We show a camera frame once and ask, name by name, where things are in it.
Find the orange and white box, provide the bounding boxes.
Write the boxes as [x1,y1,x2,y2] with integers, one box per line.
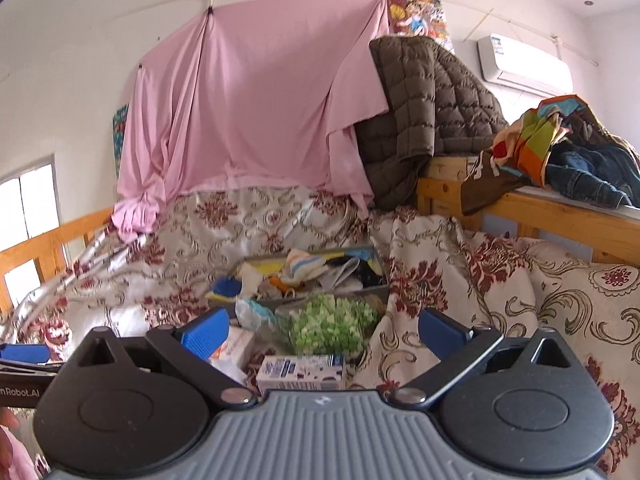
[209,326,257,370]

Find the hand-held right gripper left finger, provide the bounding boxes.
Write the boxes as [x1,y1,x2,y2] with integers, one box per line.
[75,307,258,408]

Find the white air conditioner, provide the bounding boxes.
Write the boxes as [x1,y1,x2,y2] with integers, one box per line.
[476,33,574,98]

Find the blue and white plastic bag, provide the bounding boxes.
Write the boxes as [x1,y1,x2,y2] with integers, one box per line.
[234,297,277,332]

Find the grey storage box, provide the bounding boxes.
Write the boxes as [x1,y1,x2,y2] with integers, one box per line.
[206,245,392,313]

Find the blue denim jeans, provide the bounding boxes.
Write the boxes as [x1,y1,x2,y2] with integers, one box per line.
[544,142,640,210]

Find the small colourful wall poster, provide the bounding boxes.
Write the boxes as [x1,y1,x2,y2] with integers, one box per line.
[111,104,132,180]

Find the brown quilted jacket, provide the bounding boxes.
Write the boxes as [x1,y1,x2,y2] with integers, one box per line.
[354,35,512,212]

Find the window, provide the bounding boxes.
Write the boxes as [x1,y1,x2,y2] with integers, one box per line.
[0,154,62,307]

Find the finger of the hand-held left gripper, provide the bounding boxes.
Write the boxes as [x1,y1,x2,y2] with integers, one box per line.
[0,343,53,367]

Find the pink sheet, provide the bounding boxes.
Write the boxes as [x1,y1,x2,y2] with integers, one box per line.
[110,0,392,245]

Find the large cartoon wall poster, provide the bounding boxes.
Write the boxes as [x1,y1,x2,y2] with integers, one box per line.
[379,0,455,55]

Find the blue and white milk carton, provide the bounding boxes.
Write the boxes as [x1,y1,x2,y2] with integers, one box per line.
[255,353,347,394]

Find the wooden bed frame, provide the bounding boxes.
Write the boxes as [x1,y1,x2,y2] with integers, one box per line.
[414,156,640,267]

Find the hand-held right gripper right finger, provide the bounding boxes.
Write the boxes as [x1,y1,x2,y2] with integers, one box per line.
[388,308,577,406]

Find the floral blanket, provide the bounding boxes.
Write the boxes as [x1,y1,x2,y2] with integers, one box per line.
[0,184,640,477]

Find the bag of green paper stars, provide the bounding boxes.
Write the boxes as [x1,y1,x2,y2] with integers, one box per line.
[276,293,382,357]

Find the striped sock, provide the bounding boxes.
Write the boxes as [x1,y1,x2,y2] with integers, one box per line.
[281,248,327,282]

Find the pile of colourful clothes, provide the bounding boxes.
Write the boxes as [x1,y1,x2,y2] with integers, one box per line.
[459,94,640,217]

